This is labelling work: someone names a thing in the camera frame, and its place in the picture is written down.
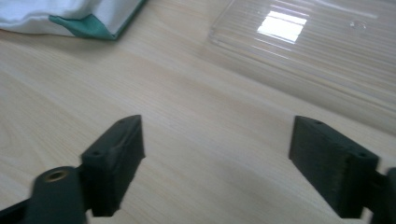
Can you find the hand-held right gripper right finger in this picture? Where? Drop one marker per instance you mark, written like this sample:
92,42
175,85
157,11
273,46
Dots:
330,161

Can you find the white and green cloth bag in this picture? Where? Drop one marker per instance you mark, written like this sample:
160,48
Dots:
68,15

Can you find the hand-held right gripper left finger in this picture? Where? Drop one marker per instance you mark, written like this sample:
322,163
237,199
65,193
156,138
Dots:
113,165

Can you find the clear plastic tray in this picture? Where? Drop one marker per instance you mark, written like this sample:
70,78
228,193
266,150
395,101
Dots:
308,53

